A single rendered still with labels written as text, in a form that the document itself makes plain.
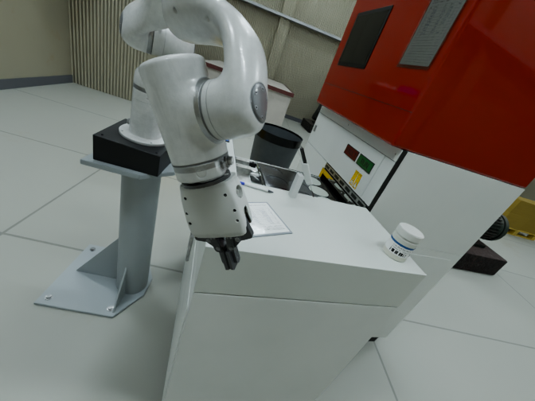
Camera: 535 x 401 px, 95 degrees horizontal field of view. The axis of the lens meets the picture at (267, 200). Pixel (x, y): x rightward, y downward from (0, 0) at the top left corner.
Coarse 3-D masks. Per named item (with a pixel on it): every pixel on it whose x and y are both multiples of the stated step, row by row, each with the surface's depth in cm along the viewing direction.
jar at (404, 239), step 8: (400, 224) 70; (408, 224) 72; (400, 232) 69; (408, 232) 67; (416, 232) 69; (392, 240) 71; (400, 240) 69; (408, 240) 68; (416, 240) 67; (384, 248) 74; (392, 248) 71; (400, 248) 69; (408, 248) 68; (392, 256) 71; (400, 256) 70; (408, 256) 71
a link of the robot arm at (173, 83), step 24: (144, 72) 29; (168, 72) 28; (192, 72) 29; (168, 96) 29; (192, 96) 29; (168, 120) 31; (192, 120) 30; (168, 144) 33; (192, 144) 32; (216, 144) 33
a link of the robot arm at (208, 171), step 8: (216, 160) 34; (224, 160) 36; (232, 160) 37; (176, 168) 34; (184, 168) 33; (192, 168) 33; (200, 168) 33; (208, 168) 34; (216, 168) 34; (224, 168) 35; (176, 176) 36; (184, 176) 34; (192, 176) 34; (200, 176) 34; (208, 176) 34; (216, 176) 34
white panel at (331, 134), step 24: (336, 120) 135; (312, 144) 158; (336, 144) 130; (360, 144) 111; (384, 144) 96; (312, 168) 151; (336, 168) 126; (360, 168) 107; (384, 168) 94; (360, 192) 104
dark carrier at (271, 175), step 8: (264, 168) 119; (272, 168) 122; (280, 168) 126; (264, 176) 110; (272, 176) 113; (280, 176) 116; (288, 176) 120; (312, 176) 131; (272, 184) 106; (280, 184) 109; (288, 184) 111; (304, 184) 118; (304, 192) 109; (328, 192) 119
